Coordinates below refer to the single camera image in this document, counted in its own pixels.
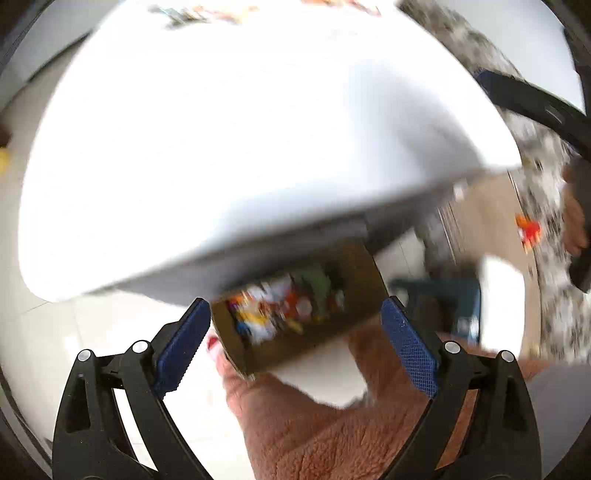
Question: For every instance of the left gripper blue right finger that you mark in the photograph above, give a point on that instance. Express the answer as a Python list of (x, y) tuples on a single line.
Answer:
[(418, 361)]

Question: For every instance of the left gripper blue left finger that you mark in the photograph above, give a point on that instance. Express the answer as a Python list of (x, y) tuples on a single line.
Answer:
[(175, 345)]

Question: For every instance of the brown cardboard trash box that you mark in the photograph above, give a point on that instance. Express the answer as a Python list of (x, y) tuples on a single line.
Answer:
[(274, 319)]

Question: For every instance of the person's right hand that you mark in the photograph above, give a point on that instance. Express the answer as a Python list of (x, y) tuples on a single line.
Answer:
[(575, 238)]

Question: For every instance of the red orange toy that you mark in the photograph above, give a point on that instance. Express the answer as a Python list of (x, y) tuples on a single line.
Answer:
[(530, 232)]

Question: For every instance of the floral patterned sofa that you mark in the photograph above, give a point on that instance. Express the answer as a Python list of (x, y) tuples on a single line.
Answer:
[(565, 311)]

